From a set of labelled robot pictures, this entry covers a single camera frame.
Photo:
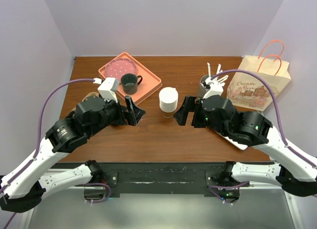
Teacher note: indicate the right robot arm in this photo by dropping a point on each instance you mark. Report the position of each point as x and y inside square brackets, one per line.
[293, 170]

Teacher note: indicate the cardboard cup carrier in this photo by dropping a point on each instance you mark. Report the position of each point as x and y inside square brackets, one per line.
[89, 109]

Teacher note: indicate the stack of paper cups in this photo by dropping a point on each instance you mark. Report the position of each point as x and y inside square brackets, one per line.
[168, 101]

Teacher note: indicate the white rectangular tray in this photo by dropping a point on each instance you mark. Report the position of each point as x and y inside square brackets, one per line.
[235, 142]

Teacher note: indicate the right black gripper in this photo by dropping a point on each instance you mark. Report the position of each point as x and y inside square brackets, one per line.
[191, 103]

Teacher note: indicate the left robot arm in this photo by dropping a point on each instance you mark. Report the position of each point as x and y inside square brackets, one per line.
[25, 187]

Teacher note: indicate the pink dotted plate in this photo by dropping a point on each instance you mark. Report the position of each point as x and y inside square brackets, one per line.
[119, 67]

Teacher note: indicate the cream bear paper bag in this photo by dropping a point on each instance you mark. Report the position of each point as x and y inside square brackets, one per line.
[247, 91]

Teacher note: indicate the grey straw holder cup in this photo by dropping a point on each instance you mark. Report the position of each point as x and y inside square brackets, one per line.
[202, 90]

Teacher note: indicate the dark green mug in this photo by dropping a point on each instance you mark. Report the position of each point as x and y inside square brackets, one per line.
[130, 83]

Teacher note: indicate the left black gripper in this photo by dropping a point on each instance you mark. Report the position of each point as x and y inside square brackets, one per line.
[132, 116]

